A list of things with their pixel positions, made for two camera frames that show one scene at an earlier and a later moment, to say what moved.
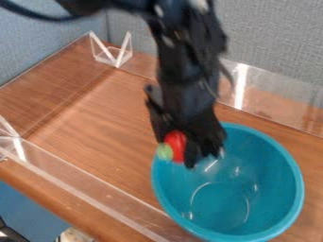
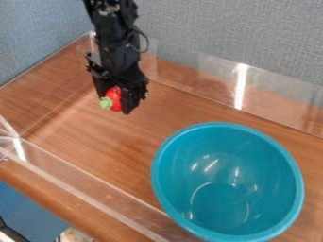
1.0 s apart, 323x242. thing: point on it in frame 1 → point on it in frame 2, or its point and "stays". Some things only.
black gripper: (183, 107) → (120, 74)
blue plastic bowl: (236, 197) stays
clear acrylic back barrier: (278, 96) stays
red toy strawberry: (172, 149) → (112, 98)
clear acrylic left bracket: (11, 141) stays
